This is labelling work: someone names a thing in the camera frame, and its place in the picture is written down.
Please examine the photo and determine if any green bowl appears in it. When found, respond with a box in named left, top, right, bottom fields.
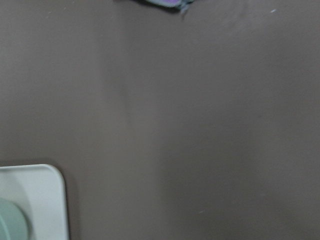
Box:
left=0, top=198, right=29, bottom=240

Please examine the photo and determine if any grey folded cloth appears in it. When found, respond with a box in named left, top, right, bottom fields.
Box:
left=134, top=0, right=195, bottom=14

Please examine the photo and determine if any cream rabbit tray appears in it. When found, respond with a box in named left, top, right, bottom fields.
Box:
left=0, top=164, right=70, bottom=240

